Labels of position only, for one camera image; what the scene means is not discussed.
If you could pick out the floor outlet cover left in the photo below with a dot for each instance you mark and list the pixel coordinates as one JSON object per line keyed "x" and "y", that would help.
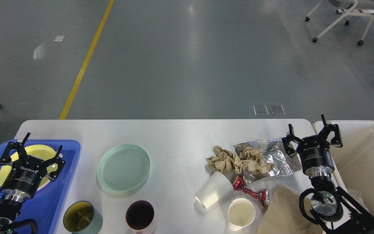
{"x": 260, "y": 110}

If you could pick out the white plastic bin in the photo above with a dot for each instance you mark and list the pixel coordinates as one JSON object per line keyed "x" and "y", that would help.
{"x": 355, "y": 160}

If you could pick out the red foil wrapper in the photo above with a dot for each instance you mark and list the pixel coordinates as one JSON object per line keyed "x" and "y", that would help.
{"x": 262, "y": 195}

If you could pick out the upright white paper cup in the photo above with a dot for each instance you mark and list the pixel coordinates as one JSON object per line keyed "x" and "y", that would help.
{"x": 241, "y": 213}

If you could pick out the crumpled brown paper left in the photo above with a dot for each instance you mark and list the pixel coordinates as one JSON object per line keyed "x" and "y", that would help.
{"x": 224, "y": 161}

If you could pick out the pink mug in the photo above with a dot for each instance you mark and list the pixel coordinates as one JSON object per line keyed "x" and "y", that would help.
{"x": 141, "y": 218}

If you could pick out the white office chair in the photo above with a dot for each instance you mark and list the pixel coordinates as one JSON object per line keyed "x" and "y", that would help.
{"x": 350, "y": 8}

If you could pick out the blue plastic tray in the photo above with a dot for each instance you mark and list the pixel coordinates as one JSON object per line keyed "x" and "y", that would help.
{"x": 45, "y": 207}

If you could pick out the floor outlet cover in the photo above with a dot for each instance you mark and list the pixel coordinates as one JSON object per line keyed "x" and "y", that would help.
{"x": 277, "y": 110}
{"x": 260, "y": 110}

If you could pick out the crumpled brown paper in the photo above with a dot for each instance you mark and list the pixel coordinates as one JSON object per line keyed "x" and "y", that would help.
{"x": 253, "y": 162}
{"x": 224, "y": 161}

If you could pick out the tipped white paper cup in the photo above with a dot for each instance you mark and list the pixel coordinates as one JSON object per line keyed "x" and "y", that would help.
{"x": 215, "y": 189}

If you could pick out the crumpled brown paper right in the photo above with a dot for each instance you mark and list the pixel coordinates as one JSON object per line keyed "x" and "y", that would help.
{"x": 253, "y": 162}

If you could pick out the floor outlet cover right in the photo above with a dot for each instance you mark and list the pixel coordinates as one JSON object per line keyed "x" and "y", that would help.
{"x": 277, "y": 110}

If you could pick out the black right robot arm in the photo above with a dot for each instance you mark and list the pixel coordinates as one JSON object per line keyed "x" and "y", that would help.
{"x": 324, "y": 204}

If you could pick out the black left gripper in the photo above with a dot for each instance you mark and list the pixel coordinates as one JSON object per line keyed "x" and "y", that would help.
{"x": 27, "y": 172}

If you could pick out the light green plate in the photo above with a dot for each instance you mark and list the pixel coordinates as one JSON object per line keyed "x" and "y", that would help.
{"x": 123, "y": 168}

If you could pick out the silver foil bag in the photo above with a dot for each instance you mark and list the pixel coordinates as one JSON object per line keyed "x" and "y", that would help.
{"x": 272, "y": 151}

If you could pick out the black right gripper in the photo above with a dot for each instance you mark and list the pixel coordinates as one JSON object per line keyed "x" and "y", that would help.
{"x": 317, "y": 156}

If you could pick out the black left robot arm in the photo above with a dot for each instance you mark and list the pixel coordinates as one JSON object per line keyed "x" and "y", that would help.
{"x": 10, "y": 210}

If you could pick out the brown paper bag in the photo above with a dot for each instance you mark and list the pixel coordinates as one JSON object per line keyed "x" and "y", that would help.
{"x": 283, "y": 215}

